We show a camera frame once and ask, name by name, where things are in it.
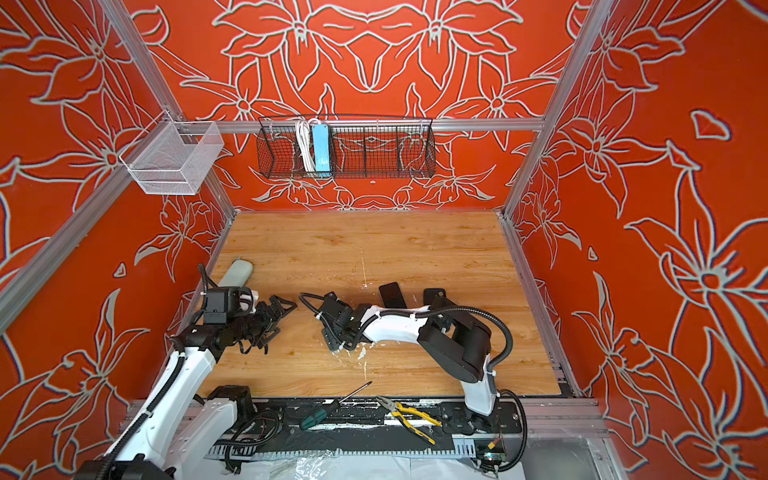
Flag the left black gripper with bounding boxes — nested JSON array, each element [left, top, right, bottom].
[[228, 294, 296, 345]]

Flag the black phone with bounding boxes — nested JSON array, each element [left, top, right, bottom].
[[379, 282, 408, 309]]

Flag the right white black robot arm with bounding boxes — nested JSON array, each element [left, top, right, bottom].
[[299, 291, 514, 416]]

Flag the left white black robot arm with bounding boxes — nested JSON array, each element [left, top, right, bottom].
[[75, 260, 297, 479]]

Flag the grey-green glasses case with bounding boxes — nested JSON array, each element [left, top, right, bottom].
[[218, 259, 254, 287]]

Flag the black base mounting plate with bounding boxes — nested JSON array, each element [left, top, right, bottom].
[[255, 397, 523, 435]]

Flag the light blue box in basket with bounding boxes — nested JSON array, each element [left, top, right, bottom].
[[312, 123, 331, 176]]

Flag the green handled screwdriver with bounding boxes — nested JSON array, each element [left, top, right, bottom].
[[299, 381, 372, 431]]

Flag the yellow handled pliers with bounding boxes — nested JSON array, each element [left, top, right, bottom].
[[376, 395, 443, 446]]

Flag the black wire wall basket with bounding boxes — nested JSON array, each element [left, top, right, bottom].
[[256, 115, 437, 180]]

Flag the white cable in basket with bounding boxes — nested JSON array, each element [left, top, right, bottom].
[[295, 118, 316, 175]]

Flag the white mesh wall basket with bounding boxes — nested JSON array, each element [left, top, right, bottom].
[[119, 121, 224, 196]]

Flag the circuit board with wires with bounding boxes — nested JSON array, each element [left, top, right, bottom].
[[477, 437, 508, 475]]

